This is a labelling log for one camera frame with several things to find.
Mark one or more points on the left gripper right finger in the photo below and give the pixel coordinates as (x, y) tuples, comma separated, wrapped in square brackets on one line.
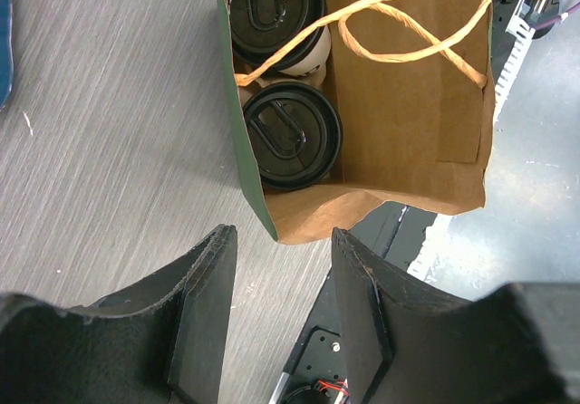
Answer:
[(405, 341)]

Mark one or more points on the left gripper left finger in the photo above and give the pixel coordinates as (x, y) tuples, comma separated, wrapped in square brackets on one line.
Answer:
[(159, 340)]

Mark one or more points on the green paper bag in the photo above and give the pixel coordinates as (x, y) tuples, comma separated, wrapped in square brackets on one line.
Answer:
[(412, 84)]

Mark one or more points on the blue ceramic dish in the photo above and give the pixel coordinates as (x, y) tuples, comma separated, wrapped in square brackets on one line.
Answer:
[(6, 50)]

